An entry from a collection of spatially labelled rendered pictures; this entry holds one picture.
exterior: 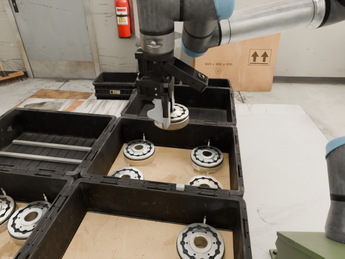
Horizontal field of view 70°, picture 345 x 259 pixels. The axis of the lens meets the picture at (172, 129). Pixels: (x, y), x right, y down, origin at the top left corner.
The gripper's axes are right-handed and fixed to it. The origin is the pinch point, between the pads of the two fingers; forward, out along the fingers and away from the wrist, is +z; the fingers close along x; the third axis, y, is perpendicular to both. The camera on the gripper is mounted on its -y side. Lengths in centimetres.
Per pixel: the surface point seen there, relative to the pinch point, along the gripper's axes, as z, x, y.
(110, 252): 13.2, 31.7, 8.4
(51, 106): 36, -47, 76
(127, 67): 116, -253, 107
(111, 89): 75, -130, 79
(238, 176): 7.3, 11.3, -19.3
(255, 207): 29.9, 4.9, -28.4
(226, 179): 16.7, 5.2, -17.4
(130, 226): 14.1, 25.0, 6.0
